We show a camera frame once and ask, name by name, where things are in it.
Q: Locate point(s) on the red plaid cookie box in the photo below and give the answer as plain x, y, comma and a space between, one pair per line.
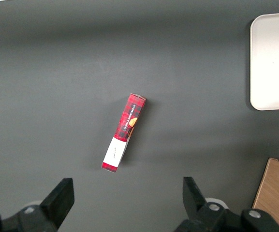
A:
127, 130

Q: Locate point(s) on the wooden drawer cabinet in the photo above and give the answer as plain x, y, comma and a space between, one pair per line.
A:
277, 193

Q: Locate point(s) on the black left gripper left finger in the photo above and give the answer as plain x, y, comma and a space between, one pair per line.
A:
54, 207

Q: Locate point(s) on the beige rectangular tray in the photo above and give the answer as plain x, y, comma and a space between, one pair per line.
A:
273, 60

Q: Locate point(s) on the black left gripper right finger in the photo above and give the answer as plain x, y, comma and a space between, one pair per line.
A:
202, 212

